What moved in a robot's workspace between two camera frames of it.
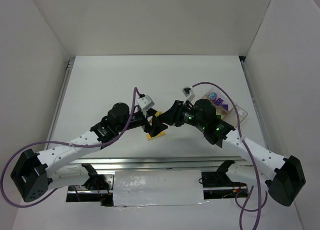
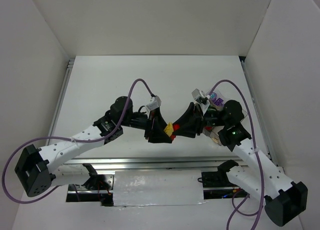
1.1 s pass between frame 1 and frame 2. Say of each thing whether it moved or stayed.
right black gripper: moved
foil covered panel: stayed
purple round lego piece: stayed
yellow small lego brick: moved
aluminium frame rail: stayed
